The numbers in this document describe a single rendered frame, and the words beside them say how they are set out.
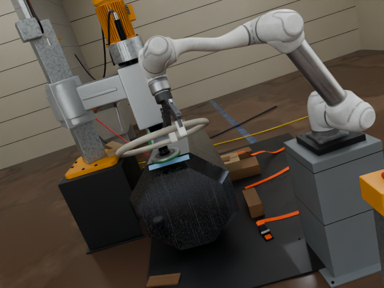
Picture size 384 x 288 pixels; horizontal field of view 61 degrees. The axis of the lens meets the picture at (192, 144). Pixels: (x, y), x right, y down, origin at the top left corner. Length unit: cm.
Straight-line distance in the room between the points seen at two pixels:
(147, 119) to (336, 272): 151
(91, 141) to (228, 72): 511
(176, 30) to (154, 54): 624
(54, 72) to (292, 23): 212
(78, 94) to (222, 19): 516
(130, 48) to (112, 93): 86
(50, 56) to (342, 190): 242
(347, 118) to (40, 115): 703
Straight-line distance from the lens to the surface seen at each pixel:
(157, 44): 126
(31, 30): 296
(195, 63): 755
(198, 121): 148
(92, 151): 313
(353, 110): 175
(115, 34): 278
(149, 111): 217
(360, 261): 232
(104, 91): 290
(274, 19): 148
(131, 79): 214
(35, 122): 809
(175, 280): 255
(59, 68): 304
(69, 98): 297
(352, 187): 202
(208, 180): 238
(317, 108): 191
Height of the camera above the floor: 163
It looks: 19 degrees down
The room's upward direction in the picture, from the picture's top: 18 degrees counter-clockwise
